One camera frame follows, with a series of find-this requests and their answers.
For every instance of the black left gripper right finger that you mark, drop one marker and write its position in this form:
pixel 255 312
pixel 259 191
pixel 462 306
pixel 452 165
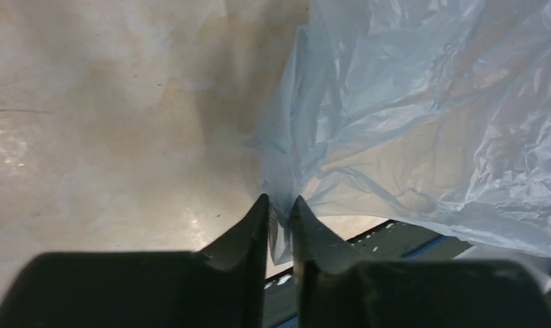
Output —
pixel 339 286

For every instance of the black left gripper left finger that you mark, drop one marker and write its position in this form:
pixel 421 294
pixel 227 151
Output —
pixel 221 285

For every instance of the blue plastic trash bag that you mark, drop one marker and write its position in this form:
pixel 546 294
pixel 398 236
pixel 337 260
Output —
pixel 435 113

